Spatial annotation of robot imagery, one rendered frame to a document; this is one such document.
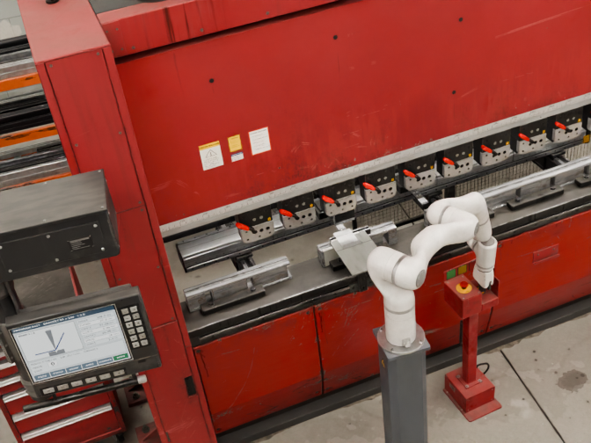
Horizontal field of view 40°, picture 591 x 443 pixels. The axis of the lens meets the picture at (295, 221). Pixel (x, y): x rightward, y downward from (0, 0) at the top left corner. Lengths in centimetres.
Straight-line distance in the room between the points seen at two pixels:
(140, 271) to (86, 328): 49
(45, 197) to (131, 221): 49
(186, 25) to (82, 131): 54
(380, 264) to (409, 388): 62
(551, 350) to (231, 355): 182
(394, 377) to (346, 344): 77
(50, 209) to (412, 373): 157
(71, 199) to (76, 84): 40
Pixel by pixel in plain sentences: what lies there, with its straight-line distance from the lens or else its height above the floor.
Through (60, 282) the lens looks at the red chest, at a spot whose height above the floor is 98.
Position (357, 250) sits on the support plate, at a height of 100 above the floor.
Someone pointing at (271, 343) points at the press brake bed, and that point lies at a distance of 385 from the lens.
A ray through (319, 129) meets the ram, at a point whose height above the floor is 162.
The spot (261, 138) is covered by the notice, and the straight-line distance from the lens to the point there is 333.
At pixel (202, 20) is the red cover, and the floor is 222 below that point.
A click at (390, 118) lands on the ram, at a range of 354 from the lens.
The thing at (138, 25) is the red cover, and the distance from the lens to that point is 299.
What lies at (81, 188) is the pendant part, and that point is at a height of 195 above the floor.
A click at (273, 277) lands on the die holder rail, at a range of 377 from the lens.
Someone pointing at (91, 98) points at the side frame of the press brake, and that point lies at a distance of 285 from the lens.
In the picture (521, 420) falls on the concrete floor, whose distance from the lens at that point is 434.
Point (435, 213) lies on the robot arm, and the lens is 330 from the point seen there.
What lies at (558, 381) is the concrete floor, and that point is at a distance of 453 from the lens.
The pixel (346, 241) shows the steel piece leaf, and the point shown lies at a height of 100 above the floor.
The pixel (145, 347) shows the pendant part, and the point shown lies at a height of 135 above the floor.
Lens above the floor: 335
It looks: 37 degrees down
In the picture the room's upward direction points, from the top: 8 degrees counter-clockwise
